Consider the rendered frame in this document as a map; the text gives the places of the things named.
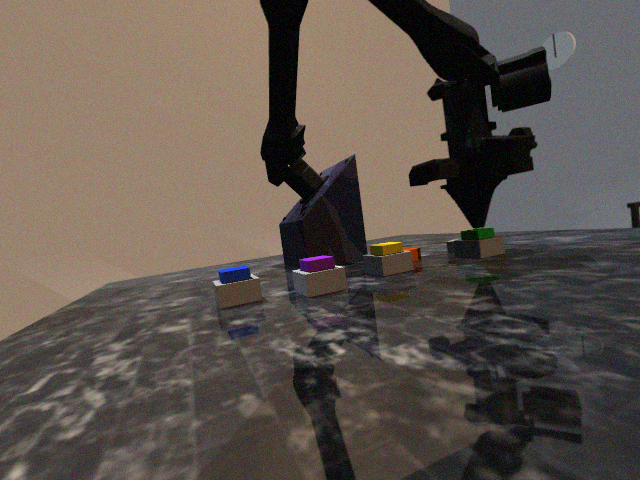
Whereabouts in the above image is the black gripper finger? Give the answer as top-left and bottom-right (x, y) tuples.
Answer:
(479, 175), (508, 228)
(441, 178), (485, 228)

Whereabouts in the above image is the green button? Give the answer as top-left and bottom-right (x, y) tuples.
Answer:
(454, 228), (505, 259)

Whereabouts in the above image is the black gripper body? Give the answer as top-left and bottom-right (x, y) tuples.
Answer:
(409, 115), (534, 186)

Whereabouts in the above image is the blue button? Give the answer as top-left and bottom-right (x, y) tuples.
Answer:
(213, 266), (262, 309)

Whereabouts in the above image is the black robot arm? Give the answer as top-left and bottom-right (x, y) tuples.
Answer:
(259, 0), (551, 204)

